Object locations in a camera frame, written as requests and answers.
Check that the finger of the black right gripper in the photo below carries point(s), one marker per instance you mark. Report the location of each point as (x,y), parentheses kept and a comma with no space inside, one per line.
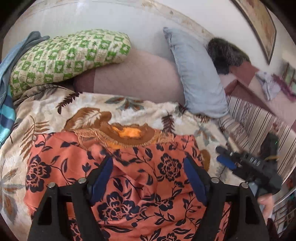
(223,151)
(226,162)

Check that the light blue pillow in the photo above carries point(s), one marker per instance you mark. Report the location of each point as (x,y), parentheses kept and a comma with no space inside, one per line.
(203,90)

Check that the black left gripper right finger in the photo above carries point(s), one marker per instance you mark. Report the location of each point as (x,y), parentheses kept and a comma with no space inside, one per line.
(245,221)

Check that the white purple crumpled cloth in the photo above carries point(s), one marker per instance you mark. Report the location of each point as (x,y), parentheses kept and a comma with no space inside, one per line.
(269,86)

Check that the person's right hand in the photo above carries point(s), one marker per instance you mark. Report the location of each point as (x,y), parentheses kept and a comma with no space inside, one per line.
(268,203)

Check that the framed wall picture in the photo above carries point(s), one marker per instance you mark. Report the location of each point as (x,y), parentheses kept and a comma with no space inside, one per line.
(261,22)

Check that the blue grey striped cloth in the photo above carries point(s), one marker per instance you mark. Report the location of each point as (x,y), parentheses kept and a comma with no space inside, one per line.
(8,115)

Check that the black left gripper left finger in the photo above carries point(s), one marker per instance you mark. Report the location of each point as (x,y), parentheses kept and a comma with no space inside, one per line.
(51,220)

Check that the orange floral garment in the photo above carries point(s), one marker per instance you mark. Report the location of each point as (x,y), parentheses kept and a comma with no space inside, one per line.
(148,195)

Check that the black furry cushion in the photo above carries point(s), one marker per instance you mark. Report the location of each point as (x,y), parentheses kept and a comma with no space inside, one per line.
(225,54)

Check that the striped beige bedsheet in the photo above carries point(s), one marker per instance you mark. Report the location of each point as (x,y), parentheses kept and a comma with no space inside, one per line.
(248,125)

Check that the green checkered pillow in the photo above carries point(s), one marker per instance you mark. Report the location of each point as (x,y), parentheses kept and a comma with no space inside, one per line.
(63,57)

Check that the cream leaf-print fleece blanket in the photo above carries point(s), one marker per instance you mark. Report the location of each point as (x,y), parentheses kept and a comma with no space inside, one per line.
(119,121)

